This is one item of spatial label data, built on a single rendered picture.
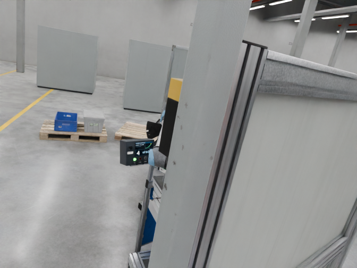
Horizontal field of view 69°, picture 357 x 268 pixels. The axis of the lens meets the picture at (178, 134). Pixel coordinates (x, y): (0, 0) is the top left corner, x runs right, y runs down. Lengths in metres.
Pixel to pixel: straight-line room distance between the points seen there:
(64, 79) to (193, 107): 9.48
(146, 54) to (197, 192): 7.69
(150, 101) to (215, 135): 7.86
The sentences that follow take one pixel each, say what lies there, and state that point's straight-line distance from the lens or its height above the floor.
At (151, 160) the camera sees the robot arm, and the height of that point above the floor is 1.20.
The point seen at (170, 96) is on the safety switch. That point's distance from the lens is 0.37.
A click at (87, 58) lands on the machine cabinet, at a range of 9.58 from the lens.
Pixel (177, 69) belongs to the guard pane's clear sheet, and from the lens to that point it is 4.01.
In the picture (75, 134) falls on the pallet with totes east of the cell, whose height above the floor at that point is 0.13.
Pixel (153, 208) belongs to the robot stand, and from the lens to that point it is 1.87.
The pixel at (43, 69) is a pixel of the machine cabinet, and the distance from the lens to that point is 9.87.
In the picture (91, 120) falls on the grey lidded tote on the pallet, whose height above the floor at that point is 0.40.
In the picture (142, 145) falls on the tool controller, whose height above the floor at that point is 1.22.
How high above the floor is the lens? 1.97
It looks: 17 degrees down
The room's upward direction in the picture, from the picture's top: 11 degrees clockwise
